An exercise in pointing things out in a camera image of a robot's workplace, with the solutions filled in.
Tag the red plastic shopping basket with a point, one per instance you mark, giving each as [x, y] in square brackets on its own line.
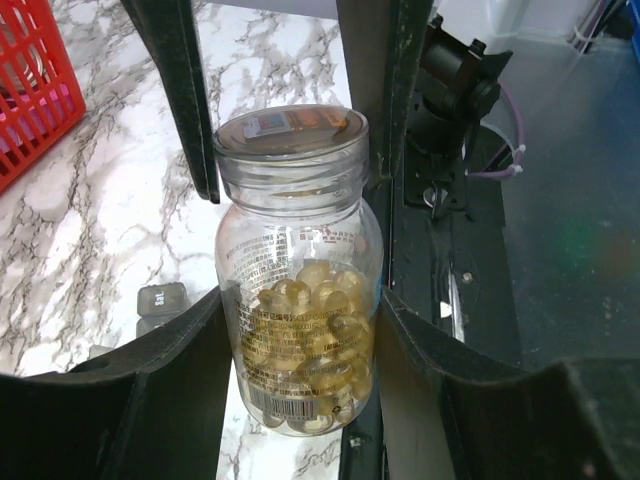
[41, 100]

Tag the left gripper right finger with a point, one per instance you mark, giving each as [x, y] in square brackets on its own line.
[450, 412]

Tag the clear pill bottle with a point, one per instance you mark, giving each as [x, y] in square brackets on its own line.
[299, 257]

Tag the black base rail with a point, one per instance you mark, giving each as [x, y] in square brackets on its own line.
[454, 274]

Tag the grey weekly pill organizer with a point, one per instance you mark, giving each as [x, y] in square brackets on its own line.
[156, 305]

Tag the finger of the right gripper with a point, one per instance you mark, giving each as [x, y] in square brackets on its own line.
[168, 31]

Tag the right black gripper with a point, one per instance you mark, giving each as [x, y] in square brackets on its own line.
[456, 87]

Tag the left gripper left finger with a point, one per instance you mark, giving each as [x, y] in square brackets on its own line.
[151, 409]

